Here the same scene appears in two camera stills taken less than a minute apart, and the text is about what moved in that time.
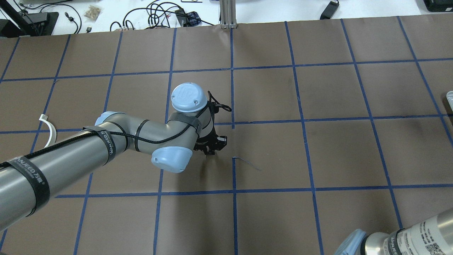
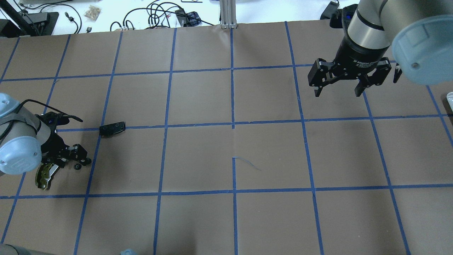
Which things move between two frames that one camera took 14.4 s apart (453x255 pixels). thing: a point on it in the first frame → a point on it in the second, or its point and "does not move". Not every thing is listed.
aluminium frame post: [228, 14] does not move
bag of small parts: [92, 12] does not move
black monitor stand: [37, 24] does not move
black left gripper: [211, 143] → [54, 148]
